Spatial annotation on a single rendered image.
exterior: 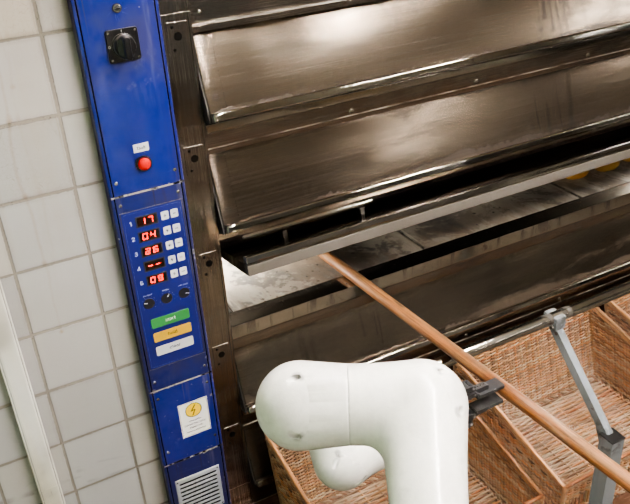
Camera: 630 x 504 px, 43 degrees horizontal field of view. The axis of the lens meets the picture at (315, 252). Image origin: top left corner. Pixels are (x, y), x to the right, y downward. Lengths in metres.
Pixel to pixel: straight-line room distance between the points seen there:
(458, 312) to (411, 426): 1.31
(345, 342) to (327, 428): 1.10
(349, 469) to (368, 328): 0.75
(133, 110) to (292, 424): 0.79
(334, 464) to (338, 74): 0.84
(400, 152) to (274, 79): 0.41
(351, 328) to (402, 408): 1.12
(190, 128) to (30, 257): 0.42
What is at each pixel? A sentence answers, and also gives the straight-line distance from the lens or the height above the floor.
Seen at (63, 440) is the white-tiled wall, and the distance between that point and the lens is 1.97.
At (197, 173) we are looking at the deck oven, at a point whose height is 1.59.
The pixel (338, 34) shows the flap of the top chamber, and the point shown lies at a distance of 1.81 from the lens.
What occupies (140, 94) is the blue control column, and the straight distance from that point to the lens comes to 1.61.
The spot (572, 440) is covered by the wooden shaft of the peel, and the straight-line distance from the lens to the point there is 1.62.
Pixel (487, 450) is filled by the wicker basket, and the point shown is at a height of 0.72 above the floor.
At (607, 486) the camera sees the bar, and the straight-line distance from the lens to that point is 2.11.
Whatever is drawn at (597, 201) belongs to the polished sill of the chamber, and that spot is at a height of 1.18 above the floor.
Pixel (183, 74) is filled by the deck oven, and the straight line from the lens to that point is 1.66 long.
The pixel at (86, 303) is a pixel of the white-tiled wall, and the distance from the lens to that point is 1.78.
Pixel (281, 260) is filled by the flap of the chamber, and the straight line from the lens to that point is 1.73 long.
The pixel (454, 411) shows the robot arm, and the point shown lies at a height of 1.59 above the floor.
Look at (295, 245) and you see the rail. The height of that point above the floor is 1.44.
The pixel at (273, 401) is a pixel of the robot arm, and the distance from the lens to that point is 1.05.
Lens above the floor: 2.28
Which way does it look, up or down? 30 degrees down
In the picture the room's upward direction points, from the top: 3 degrees counter-clockwise
